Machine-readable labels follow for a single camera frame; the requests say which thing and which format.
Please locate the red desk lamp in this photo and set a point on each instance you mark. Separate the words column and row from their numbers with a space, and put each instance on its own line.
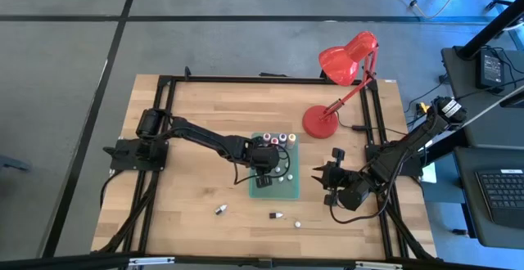
column 344, row 61

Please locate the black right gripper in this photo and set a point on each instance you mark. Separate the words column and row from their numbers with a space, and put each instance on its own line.
column 348, row 186

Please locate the white paper sheet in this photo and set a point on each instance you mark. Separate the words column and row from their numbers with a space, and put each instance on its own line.
column 429, row 172

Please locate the black rail clamp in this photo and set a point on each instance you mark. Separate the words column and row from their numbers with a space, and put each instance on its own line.
column 187, row 72

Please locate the grey-blue floor object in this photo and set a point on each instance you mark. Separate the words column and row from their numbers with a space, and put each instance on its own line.
column 14, row 164

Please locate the black side table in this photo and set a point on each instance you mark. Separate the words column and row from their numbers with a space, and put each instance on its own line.
column 458, row 82

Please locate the black power adapter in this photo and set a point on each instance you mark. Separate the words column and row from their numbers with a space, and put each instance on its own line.
column 489, row 69

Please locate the yellow plug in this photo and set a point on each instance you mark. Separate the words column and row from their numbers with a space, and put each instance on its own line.
column 423, row 107

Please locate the silver frame bracket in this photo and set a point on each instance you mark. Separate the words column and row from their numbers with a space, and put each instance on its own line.
column 378, row 265
column 151, row 260

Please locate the teal translucent plastic bin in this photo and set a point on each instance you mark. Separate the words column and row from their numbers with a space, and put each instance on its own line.
column 282, row 190

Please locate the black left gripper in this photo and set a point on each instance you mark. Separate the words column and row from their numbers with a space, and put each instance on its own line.
column 264, row 157

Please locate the yellow food coloring bottle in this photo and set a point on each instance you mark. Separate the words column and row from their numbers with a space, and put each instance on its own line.
column 291, row 139

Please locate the purple food coloring bottle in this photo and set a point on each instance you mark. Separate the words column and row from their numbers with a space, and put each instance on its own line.
column 282, row 138

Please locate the black laptop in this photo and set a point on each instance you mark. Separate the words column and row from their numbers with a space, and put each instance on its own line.
column 503, row 196

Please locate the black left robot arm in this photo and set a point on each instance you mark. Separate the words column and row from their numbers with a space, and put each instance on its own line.
column 196, row 133

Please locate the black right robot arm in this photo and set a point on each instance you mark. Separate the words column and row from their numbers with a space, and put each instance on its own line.
column 401, row 155

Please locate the orange food coloring bottle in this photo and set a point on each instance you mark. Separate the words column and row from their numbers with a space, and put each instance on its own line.
column 274, row 141

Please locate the black diagonal pole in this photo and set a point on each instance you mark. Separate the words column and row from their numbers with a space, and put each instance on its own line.
column 491, row 28

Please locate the small black dropper bottle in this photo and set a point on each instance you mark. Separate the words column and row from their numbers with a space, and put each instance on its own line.
column 274, row 215

